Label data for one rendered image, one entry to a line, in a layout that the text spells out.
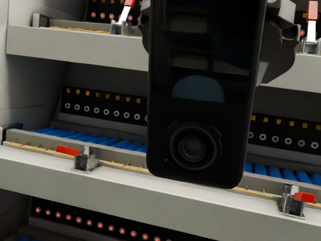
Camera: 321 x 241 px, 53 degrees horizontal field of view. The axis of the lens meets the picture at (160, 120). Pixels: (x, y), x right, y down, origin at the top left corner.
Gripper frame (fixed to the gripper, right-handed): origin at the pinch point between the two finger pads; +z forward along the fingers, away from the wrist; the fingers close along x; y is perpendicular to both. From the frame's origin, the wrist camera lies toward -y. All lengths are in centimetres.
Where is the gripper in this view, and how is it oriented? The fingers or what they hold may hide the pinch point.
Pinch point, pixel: (218, 87)
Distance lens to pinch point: 28.7
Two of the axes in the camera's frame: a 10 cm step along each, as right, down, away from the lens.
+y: 2.0, -9.6, 1.8
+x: -9.6, -1.6, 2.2
